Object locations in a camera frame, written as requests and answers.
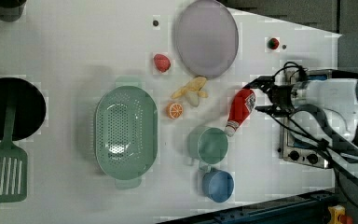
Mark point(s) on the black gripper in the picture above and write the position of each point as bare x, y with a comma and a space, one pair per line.
280, 96

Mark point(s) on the red felt ketchup bottle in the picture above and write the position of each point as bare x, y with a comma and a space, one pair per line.
242, 106

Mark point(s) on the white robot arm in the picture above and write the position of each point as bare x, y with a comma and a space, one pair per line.
320, 113

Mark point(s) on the small red toy fruit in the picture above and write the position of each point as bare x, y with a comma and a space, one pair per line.
273, 43

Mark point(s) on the yellow toy banana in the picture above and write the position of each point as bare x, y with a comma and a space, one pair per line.
192, 91

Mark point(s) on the green plastic cup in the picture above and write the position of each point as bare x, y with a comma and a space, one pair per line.
207, 144

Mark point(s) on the lilac round plate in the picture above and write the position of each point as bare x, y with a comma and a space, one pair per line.
206, 38

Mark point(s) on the orange toy slice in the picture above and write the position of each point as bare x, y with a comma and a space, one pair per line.
174, 110

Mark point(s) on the blue plastic cup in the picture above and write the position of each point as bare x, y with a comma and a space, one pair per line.
216, 184

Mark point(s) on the red toy strawberry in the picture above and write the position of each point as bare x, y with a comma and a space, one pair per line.
162, 63

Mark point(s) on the yellow red emergency button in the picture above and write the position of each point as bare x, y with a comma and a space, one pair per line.
338, 215

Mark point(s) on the green plastic colander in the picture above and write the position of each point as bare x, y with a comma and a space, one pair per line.
126, 132

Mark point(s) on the green slotted spatula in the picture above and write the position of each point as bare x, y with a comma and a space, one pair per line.
13, 160

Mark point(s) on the dark round pot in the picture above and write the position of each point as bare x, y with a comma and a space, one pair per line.
11, 10

